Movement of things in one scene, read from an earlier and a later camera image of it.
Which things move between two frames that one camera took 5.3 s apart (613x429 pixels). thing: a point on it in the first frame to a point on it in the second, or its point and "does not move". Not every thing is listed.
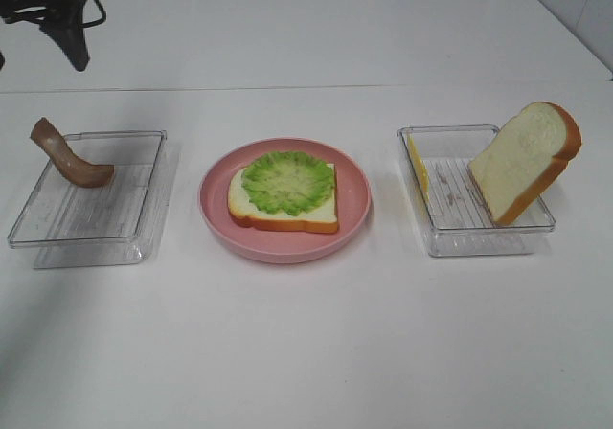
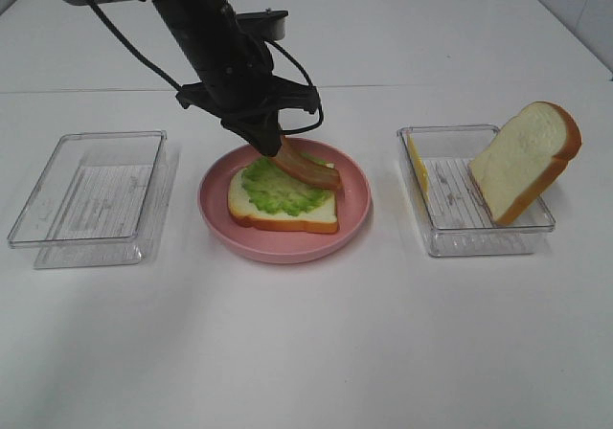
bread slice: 525,158 does not move
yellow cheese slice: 420,166 does not move
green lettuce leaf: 287,182 does not move
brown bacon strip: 77,169 to 311,169
